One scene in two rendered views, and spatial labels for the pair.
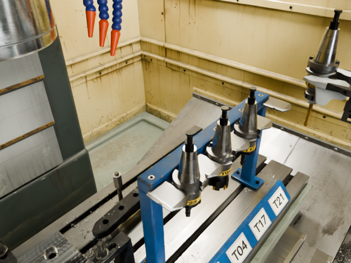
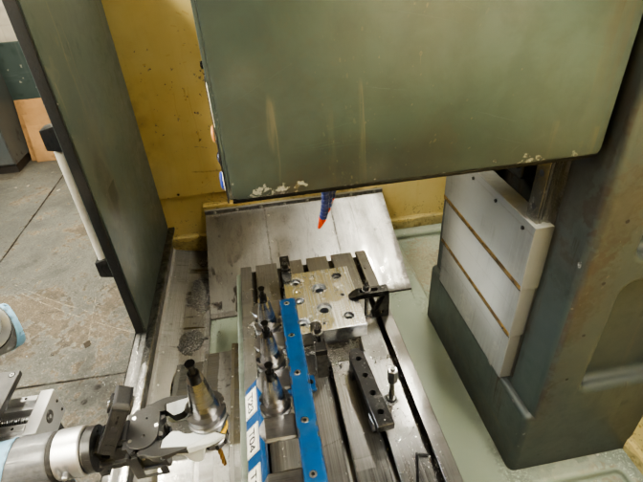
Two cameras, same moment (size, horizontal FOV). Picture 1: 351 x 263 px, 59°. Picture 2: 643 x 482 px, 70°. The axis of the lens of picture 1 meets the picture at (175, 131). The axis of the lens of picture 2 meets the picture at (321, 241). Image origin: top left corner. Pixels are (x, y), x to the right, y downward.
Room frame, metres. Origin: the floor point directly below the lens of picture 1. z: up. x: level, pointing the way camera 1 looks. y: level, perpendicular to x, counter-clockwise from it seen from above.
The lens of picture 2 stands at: (1.06, -0.52, 1.98)
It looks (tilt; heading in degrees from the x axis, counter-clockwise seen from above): 35 degrees down; 131
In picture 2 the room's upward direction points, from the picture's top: 4 degrees counter-clockwise
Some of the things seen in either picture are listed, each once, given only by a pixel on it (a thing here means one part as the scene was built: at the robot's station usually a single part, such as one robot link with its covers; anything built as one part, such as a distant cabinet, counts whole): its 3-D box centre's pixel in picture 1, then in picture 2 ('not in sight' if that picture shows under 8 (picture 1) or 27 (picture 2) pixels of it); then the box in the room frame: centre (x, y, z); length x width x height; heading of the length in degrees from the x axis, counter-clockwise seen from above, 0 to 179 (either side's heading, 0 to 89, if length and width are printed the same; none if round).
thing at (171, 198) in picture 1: (170, 196); (266, 309); (0.40, 0.01, 1.21); 0.07 x 0.05 x 0.01; 48
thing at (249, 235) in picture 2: not in sight; (306, 258); (-0.08, 0.68, 0.75); 0.89 x 0.67 x 0.26; 48
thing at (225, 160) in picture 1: (221, 153); (271, 361); (0.52, -0.10, 1.21); 0.06 x 0.06 x 0.03
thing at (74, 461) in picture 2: not in sight; (77, 453); (0.48, -0.47, 1.33); 0.08 x 0.05 x 0.08; 138
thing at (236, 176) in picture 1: (252, 144); not in sight; (0.76, -0.24, 1.05); 0.10 x 0.05 x 0.30; 48
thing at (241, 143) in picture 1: (234, 142); (273, 381); (0.56, -0.13, 1.21); 0.07 x 0.05 x 0.01; 48
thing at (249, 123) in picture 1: (249, 115); (272, 388); (0.60, -0.17, 1.26); 0.04 x 0.04 x 0.07
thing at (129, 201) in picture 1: (129, 208); (368, 391); (0.62, 0.14, 0.93); 0.26 x 0.05 x 0.06; 143
